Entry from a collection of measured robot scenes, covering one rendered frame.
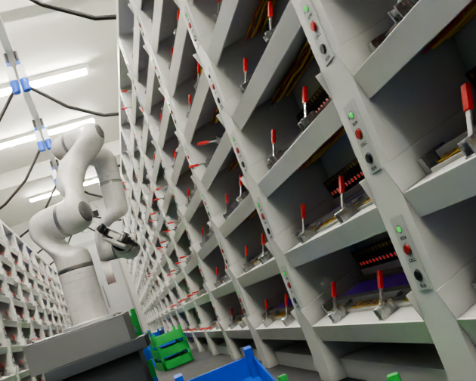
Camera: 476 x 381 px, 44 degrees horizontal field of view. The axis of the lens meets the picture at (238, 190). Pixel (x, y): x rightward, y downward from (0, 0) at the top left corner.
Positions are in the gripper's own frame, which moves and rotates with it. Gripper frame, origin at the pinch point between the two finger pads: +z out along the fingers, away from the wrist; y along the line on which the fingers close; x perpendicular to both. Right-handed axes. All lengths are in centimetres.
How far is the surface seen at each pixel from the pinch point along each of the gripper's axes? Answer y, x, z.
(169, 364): -14, -43, -185
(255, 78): -40, 36, 81
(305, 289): -69, 1, 47
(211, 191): -23.8, 31.4, -15.9
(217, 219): -30.4, 22.1, -16.7
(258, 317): -59, -6, -22
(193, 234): -12, 24, -85
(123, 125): 94, 101, -208
